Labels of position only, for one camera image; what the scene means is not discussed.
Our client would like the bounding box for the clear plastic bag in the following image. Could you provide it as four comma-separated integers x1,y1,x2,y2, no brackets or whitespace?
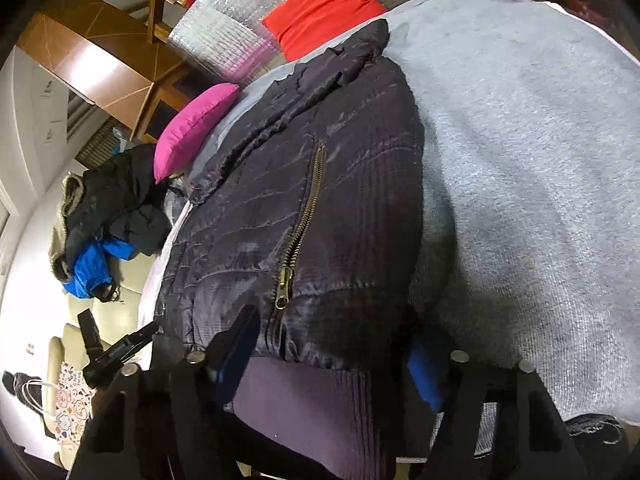
165,180,193,226

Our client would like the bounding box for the pink pillow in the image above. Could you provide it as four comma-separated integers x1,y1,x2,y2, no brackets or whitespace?
152,82,241,184

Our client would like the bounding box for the beige sofa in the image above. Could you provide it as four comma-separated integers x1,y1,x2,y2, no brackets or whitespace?
42,245,166,471

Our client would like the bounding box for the wooden cabinet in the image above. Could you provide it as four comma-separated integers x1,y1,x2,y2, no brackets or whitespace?
17,0,201,146

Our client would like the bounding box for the silver foil mat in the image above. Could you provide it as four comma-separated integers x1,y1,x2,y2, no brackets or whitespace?
167,0,431,86

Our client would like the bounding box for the printed paper bag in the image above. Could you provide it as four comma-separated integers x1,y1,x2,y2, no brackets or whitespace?
42,370,96,443

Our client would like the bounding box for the black jacket pile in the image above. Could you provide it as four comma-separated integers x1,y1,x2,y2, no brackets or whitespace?
62,144,173,261

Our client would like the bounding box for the dark denim cloth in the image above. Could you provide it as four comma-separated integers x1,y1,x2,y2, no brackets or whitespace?
565,414,631,461

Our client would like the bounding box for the dark quilted puffer jacket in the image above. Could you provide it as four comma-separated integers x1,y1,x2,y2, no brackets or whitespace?
152,19,458,480

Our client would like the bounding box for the black drawstring bag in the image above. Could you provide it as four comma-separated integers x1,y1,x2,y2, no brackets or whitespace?
2,370,43,411

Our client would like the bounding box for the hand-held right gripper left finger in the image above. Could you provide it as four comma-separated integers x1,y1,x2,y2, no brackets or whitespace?
67,304,261,480

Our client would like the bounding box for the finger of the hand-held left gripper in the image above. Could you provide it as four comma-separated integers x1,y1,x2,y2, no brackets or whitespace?
76,310,104,357
122,321,160,357

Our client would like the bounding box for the red pillow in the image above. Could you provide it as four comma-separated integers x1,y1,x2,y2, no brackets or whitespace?
261,0,390,63

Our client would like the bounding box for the beige fur-trimmed coat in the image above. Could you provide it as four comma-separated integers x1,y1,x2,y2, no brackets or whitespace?
47,172,86,281

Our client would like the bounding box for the blue jacket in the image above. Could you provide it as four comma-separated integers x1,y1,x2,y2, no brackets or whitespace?
62,237,138,301

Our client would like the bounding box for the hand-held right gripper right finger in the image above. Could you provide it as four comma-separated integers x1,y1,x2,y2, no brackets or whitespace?
407,342,588,480

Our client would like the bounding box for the grey bed blanket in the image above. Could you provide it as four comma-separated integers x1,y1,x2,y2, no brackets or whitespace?
137,0,640,461

